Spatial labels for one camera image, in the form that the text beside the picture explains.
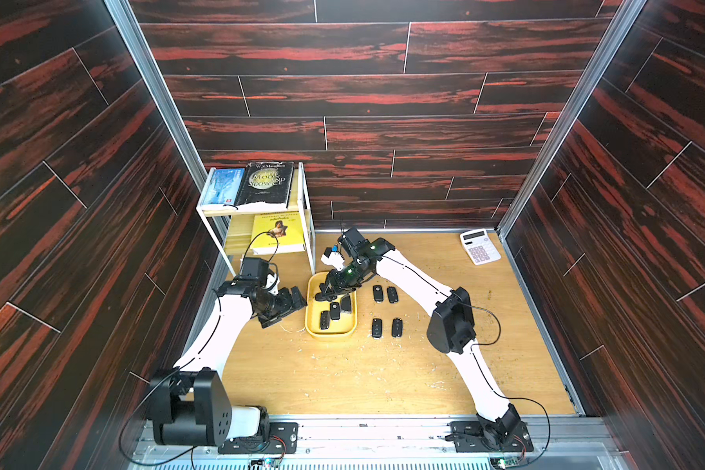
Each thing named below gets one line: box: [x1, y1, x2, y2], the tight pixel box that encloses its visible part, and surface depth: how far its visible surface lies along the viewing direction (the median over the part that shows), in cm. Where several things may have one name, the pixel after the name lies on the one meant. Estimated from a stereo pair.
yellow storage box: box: [304, 271, 359, 339], surface depth 96 cm
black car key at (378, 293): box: [373, 284, 384, 303], surface depth 103 cm
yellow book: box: [250, 210, 306, 256], surface depth 97 cm
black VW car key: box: [329, 301, 341, 321], surface depth 98 cm
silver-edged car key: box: [321, 310, 330, 330], surface depth 95 cm
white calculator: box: [459, 228, 502, 266], surface depth 117 cm
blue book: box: [200, 168, 246, 205], surface depth 88 cm
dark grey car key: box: [340, 294, 352, 313], surface depth 100 cm
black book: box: [235, 161, 294, 210], surface depth 87 cm
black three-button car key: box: [391, 317, 404, 338], surface depth 95 cm
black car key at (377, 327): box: [372, 318, 383, 338], surface depth 95 cm
